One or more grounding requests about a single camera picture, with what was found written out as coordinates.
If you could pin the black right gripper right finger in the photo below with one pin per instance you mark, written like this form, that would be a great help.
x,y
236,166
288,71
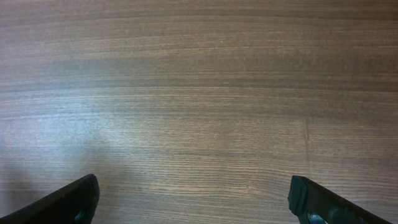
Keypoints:
x,y
312,203

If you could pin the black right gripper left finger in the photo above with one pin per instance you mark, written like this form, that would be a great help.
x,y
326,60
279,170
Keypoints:
x,y
74,203

